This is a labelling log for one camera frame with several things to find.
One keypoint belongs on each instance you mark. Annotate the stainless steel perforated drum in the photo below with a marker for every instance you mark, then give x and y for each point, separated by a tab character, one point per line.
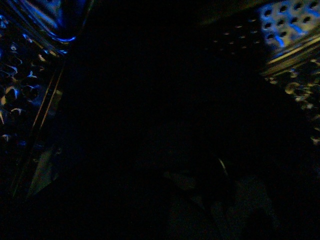
278	38

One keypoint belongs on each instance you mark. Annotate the dark navy knit garment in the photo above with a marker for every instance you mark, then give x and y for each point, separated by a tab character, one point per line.
148	92

